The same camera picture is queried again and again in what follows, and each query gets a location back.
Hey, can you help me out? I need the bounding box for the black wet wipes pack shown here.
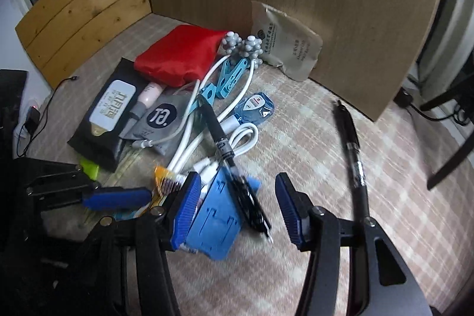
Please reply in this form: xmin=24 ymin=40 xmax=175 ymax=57
xmin=67 ymin=57 xmax=154 ymax=172

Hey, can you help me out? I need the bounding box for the black power adapter cable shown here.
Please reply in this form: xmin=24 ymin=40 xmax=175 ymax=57
xmin=15 ymin=76 xmax=78 ymax=157

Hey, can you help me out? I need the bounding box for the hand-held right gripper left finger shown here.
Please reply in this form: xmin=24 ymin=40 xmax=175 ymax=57
xmin=67 ymin=171 xmax=202 ymax=316

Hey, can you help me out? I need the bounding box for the light blue plastic clip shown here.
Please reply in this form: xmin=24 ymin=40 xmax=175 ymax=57
xmin=202 ymin=59 xmax=250 ymax=105

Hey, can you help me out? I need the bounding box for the blue plastic holder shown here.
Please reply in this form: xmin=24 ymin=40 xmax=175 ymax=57
xmin=183 ymin=166 xmax=262 ymax=261

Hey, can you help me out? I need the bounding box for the orange striped sachet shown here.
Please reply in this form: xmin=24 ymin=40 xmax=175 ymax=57
xmin=153 ymin=166 xmax=186 ymax=207

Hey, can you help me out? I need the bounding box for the lime green small item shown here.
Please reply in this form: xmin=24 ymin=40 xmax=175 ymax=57
xmin=79 ymin=158 xmax=100 ymax=181

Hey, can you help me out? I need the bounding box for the white charging cable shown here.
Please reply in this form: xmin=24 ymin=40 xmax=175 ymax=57
xmin=168 ymin=116 xmax=260 ymax=187
xmin=166 ymin=31 xmax=264 ymax=172

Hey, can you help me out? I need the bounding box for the wooden plank headboard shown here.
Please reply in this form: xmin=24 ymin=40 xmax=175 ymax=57
xmin=15 ymin=0 xmax=153 ymax=89

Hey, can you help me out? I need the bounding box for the grey pouch white logo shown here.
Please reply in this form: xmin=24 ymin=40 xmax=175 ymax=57
xmin=122 ymin=94 xmax=195 ymax=155

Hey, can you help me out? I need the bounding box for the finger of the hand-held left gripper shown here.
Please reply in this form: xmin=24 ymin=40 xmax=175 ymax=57
xmin=15 ymin=158 xmax=101 ymax=191
xmin=28 ymin=186 xmax=153 ymax=213

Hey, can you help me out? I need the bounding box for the black pen grey band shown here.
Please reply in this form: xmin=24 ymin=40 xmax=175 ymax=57
xmin=200 ymin=103 xmax=273 ymax=243

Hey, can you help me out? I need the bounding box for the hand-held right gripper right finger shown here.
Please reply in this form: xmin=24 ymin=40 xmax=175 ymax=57
xmin=275 ymin=172 xmax=430 ymax=316

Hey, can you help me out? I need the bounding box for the small pink bottle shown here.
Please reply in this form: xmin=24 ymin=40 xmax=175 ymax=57
xmin=129 ymin=82 xmax=165 ymax=118

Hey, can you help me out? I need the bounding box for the blue white small packet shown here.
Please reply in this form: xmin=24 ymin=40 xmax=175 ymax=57
xmin=234 ymin=92 xmax=276 ymax=124

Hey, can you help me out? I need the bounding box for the red fabric pouch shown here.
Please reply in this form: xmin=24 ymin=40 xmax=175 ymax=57
xmin=134 ymin=25 xmax=232 ymax=91

